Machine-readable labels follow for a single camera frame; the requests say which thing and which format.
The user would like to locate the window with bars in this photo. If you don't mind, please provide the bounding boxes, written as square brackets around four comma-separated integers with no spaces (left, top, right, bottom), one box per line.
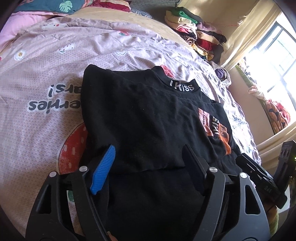
[244,13,295,115]

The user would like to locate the black sweater orange cuffs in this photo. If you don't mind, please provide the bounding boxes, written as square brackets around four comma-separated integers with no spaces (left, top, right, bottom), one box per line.
[80,65,241,240]

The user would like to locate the teal floral leaf quilt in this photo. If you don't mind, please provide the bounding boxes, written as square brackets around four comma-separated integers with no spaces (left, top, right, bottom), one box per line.
[14,0,89,15]

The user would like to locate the cream curtain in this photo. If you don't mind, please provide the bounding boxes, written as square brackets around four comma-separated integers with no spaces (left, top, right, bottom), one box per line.
[220,1,282,70]

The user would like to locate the red and cream pillow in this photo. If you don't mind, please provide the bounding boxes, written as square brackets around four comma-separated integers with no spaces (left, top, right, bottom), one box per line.
[89,0,131,12]

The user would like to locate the pink strawberry print duvet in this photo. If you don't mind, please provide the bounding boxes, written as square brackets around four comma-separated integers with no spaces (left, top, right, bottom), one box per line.
[1,16,261,235]

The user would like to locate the bag with purple cloth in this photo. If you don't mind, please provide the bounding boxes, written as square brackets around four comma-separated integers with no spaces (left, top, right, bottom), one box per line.
[212,65,232,88]

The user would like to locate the right stack folded clothes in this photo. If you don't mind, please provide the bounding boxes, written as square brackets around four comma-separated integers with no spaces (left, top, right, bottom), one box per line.
[191,22,227,64]

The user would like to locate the left stack folded clothes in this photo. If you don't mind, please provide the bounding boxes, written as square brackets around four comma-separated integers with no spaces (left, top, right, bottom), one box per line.
[164,7,203,45]

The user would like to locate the grey quilted headboard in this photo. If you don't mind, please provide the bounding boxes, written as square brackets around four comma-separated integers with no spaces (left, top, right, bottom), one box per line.
[127,0,181,9]

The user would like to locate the pink blanket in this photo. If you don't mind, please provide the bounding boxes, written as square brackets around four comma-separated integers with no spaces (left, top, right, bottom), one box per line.
[0,11,55,51]

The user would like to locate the clothes on window sill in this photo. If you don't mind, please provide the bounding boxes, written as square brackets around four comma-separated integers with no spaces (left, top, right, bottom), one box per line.
[235,63,292,135]

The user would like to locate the beige blanket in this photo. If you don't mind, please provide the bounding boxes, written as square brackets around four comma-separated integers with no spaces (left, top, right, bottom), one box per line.
[69,6,191,48]

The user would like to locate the stack folded clothes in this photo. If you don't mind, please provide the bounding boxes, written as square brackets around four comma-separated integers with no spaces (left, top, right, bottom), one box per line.
[191,22,227,64]
[164,7,203,45]

